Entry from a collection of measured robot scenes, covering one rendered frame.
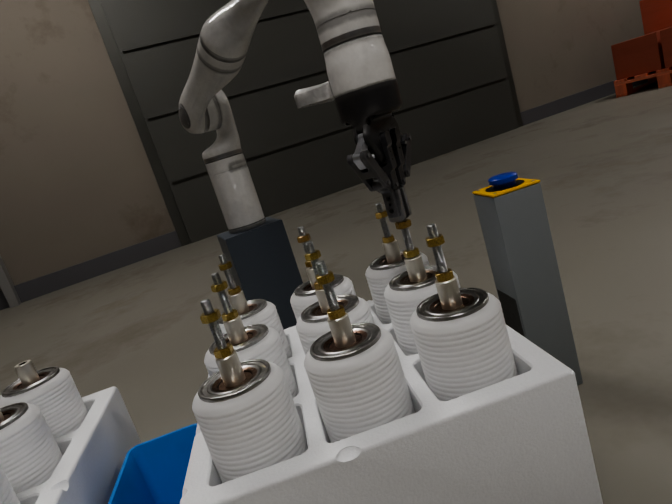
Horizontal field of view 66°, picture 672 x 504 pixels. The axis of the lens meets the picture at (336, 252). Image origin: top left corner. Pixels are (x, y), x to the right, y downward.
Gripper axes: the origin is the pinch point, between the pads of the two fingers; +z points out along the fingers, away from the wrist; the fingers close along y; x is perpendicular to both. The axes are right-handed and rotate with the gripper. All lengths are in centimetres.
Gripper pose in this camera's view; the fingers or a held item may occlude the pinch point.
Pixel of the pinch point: (396, 204)
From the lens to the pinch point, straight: 64.5
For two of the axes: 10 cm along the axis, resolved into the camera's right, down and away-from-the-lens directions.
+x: -8.1, 1.1, 5.8
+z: 2.9, 9.3, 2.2
